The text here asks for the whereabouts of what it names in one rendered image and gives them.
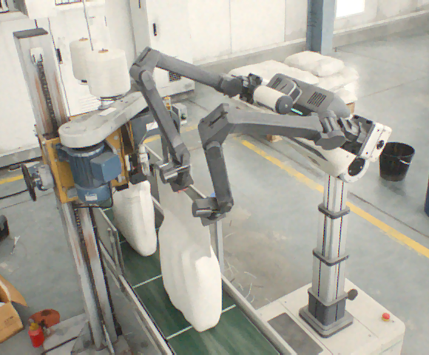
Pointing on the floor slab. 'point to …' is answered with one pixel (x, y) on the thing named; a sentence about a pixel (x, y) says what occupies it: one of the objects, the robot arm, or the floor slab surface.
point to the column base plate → (58, 332)
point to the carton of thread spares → (2, 328)
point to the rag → (46, 318)
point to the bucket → (395, 160)
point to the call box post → (220, 245)
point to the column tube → (44, 126)
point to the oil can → (35, 333)
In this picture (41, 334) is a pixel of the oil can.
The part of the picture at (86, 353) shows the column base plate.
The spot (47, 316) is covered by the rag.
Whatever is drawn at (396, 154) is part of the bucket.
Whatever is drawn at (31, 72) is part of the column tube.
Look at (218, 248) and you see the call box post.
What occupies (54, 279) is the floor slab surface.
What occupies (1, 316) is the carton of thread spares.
